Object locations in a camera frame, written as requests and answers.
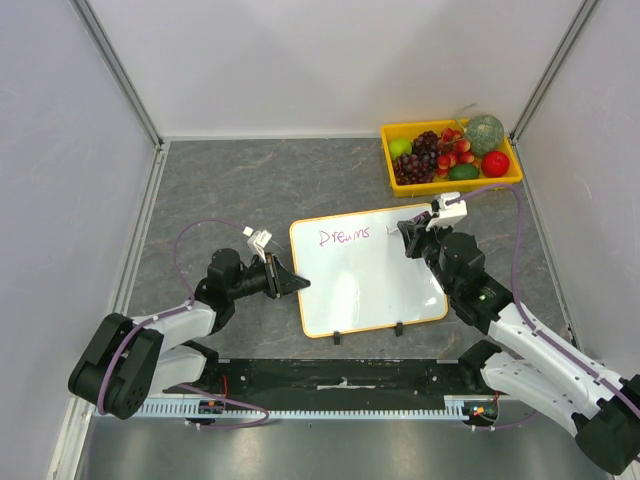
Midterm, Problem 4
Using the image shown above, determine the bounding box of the green apple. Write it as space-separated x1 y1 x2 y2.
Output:
388 138 413 159

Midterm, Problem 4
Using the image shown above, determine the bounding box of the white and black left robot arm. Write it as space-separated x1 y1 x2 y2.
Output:
67 248 311 420

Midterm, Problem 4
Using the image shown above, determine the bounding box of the dark red grape bunch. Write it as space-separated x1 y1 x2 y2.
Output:
412 130 440 156

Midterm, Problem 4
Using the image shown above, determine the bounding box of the light blue slotted cable duct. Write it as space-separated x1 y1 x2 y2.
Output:
134 395 501 420

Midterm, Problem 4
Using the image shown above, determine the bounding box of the yellow plastic fruit tray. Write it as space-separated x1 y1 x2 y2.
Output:
380 119 523 197

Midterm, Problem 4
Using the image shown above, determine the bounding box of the left aluminium floor rail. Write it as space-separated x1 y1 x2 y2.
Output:
103 143 170 317

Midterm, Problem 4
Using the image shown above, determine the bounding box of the dark purple grape bunch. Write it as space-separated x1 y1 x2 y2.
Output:
392 154 437 186

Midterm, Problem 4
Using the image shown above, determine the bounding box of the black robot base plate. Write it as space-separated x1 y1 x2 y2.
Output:
199 357 501 412

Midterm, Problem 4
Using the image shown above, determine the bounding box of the white marker with purple cap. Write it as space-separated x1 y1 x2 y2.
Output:
386 210 432 235

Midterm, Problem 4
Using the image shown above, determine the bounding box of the red cherry cluster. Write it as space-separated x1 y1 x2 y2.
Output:
436 128 480 180

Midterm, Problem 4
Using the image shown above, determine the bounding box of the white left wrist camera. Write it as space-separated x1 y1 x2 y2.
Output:
242 226 272 263

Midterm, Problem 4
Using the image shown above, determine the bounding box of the green netted melon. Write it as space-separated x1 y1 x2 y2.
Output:
464 114 504 157

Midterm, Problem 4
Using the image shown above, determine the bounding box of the red apple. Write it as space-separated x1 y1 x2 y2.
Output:
481 151 511 178

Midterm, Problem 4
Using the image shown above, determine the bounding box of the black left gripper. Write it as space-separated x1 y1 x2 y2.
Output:
228 252 309 300

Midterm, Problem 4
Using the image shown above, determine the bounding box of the orange framed whiteboard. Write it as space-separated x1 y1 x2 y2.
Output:
289 204 448 338

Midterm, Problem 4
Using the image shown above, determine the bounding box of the aluminium frame post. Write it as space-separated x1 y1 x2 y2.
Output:
509 0 601 146
70 0 164 150

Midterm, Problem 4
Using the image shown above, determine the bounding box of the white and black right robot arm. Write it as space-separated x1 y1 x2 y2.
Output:
397 220 639 475

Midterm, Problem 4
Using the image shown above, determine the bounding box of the right aluminium frame post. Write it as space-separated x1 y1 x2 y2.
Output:
509 0 601 146

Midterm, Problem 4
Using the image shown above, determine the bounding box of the left aluminium frame post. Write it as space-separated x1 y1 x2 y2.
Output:
70 0 164 150

